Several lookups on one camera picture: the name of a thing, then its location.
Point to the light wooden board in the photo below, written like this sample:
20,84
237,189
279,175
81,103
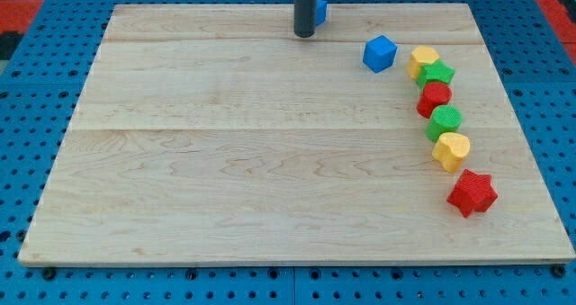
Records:
210,135

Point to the blue cube block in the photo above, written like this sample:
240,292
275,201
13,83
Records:
379,53

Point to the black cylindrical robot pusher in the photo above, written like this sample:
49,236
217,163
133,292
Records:
304,18

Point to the red cylinder block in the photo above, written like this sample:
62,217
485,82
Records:
433,94

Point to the green cylinder block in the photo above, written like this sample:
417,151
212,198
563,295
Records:
444,118

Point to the yellow hexagon block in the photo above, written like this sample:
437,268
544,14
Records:
419,57

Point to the yellow heart block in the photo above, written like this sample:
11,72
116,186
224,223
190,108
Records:
450,150

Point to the green star block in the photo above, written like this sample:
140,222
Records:
437,71

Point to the red star block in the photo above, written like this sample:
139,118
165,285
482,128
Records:
472,193

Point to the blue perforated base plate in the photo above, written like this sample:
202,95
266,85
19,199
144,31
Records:
39,90

